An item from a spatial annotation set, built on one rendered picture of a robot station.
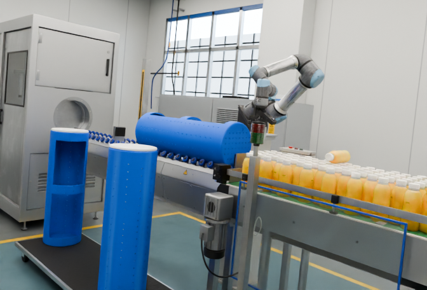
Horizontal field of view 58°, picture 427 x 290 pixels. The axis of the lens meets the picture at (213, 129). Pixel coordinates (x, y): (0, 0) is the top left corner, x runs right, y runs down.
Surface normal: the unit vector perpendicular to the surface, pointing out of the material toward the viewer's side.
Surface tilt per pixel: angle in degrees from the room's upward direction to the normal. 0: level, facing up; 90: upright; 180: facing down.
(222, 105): 90
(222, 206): 90
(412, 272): 90
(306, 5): 90
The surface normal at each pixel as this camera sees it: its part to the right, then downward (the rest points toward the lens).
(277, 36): -0.70, -0.03
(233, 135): 0.71, 0.11
